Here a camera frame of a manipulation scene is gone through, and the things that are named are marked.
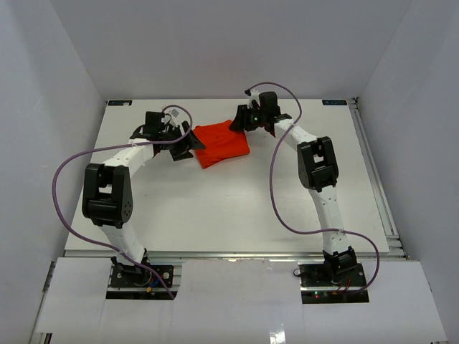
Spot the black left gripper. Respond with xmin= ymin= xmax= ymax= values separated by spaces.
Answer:
xmin=159 ymin=121 xmax=206 ymax=161

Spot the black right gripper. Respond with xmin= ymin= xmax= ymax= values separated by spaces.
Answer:
xmin=229 ymin=104 xmax=268 ymax=132

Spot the orange t shirt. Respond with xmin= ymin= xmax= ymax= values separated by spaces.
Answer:
xmin=194 ymin=120 xmax=250 ymax=169

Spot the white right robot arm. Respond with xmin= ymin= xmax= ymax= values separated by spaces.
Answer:
xmin=229 ymin=89 xmax=357 ymax=286

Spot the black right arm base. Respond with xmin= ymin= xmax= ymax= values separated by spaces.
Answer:
xmin=293 ymin=247 xmax=366 ymax=292

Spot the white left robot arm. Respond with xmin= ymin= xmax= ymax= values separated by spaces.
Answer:
xmin=82 ymin=111 xmax=206 ymax=286

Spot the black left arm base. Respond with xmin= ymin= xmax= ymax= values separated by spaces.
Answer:
xmin=109 ymin=257 xmax=174 ymax=288

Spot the right dark table label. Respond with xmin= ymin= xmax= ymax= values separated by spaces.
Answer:
xmin=322 ymin=100 xmax=347 ymax=106

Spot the dark table label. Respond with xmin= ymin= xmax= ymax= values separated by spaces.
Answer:
xmin=322 ymin=100 xmax=347 ymax=106
xmin=107 ymin=100 xmax=133 ymax=107

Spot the left dark table label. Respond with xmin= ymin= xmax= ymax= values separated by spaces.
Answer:
xmin=107 ymin=100 xmax=133 ymax=107

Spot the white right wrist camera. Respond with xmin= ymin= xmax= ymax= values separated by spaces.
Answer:
xmin=245 ymin=88 xmax=260 ymax=108

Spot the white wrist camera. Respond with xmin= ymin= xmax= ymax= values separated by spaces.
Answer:
xmin=245 ymin=88 xmax=260 ymax=108
xmin=164 ymin=108 xmax=179 ymax=127

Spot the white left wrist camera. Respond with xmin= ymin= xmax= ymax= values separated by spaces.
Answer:
xmin=164 ymin=108 xmax=179 ymax=127

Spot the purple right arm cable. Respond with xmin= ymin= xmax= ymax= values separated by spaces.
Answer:
xmin=244 ymin=82 xmax=381 ymax=295

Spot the aluminium front table rail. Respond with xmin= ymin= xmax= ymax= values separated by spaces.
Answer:
xmin=64 ymin=249 xmax=408 ymax=262

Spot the aluminium table edge rail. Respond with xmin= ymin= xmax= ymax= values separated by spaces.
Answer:
xmin=347 ymin=97 xmax=409 ymax=260

